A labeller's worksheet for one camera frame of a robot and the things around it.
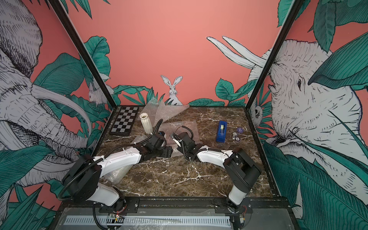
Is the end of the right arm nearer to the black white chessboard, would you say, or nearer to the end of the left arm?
the end of the left arm

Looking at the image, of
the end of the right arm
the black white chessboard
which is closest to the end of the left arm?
the end of the right arm

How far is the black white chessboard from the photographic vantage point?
1032 millimetres
